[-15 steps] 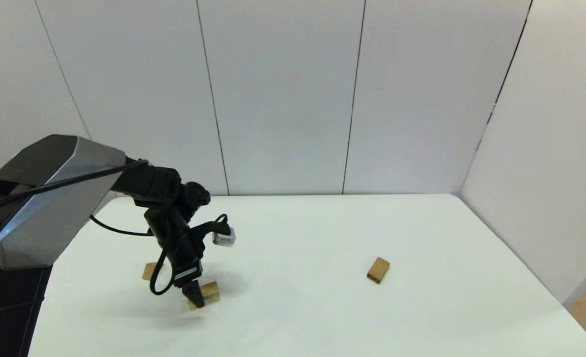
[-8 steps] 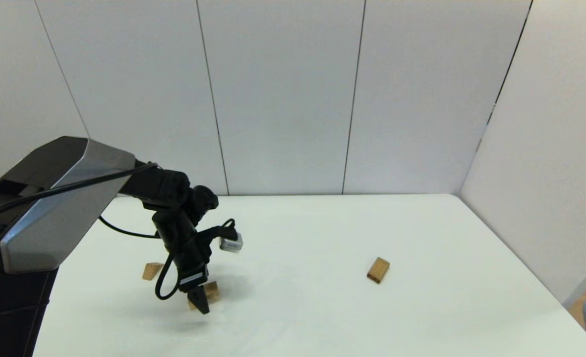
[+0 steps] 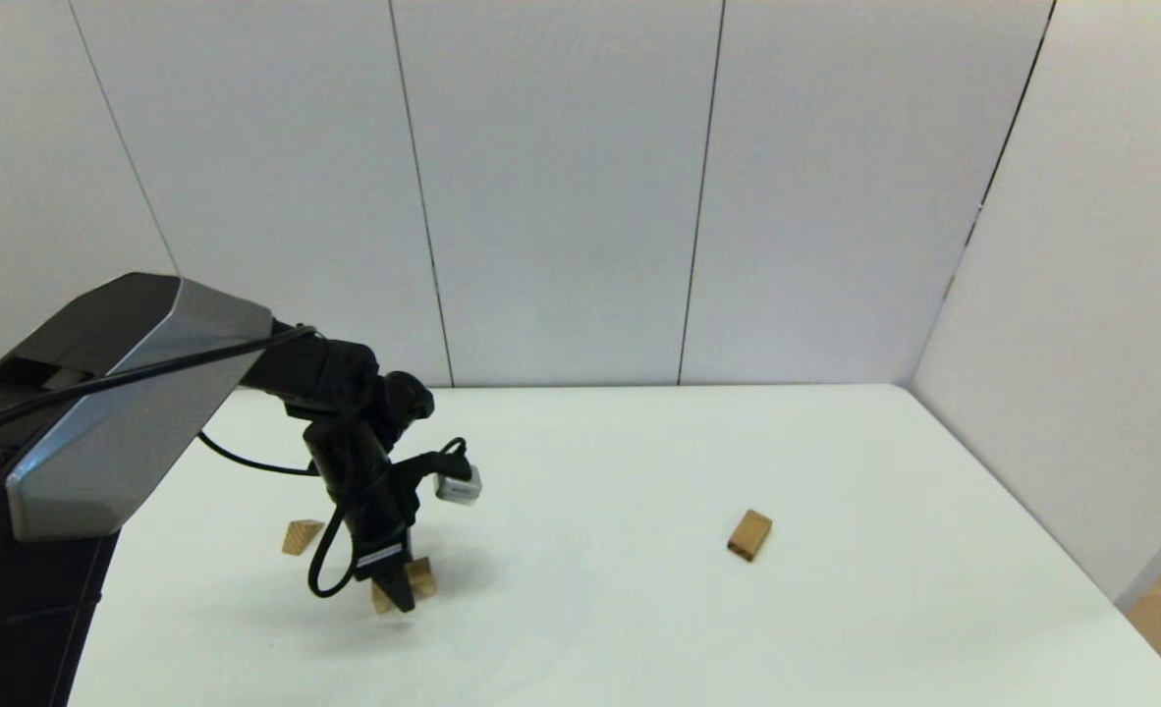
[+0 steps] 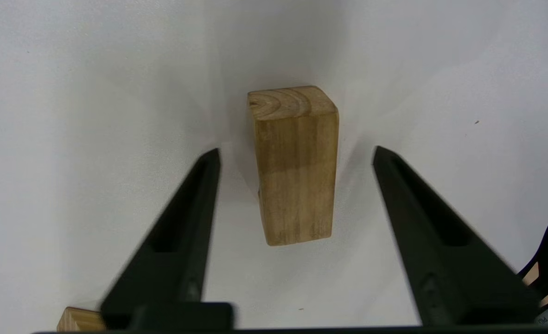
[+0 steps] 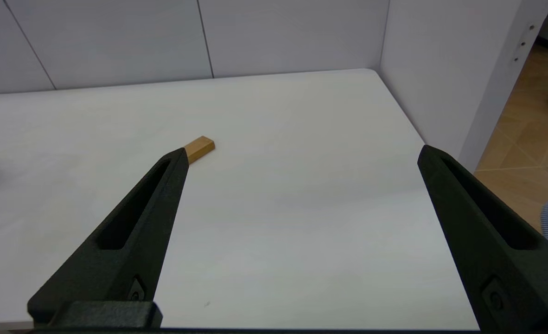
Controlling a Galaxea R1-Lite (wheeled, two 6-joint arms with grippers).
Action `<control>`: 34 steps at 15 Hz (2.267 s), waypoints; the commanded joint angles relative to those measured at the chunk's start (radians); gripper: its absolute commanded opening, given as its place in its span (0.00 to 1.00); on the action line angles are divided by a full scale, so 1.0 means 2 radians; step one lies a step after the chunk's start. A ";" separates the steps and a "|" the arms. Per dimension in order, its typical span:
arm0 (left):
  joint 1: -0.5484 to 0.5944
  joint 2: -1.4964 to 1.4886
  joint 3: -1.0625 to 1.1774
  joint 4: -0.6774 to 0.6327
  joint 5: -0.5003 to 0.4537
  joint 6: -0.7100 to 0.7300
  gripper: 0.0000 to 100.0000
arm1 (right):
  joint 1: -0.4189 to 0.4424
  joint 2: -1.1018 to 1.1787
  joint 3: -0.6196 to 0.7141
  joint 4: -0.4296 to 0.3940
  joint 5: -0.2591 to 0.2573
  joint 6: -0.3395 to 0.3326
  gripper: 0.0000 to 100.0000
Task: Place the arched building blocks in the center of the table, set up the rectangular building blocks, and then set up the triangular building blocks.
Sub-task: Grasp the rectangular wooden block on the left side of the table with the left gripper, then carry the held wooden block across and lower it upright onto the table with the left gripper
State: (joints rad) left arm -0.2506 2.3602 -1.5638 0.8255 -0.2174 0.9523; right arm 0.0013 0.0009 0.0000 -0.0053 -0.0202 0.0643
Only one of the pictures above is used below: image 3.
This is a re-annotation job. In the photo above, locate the arched wooden building block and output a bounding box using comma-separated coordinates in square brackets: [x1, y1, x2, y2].
[371, 557, 438, 616]

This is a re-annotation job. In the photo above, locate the rectangular wooden building block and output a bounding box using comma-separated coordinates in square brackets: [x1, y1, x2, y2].
[726, 509, 773, 563]

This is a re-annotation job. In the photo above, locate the triangular wooden building block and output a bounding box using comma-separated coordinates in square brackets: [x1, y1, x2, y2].
[281, 519, 326, 557]

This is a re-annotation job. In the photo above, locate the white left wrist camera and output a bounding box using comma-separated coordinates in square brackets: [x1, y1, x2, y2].
[434, 465, 484, 507]

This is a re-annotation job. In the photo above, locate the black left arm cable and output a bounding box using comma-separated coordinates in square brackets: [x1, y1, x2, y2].
[0, 324, 470, 599]

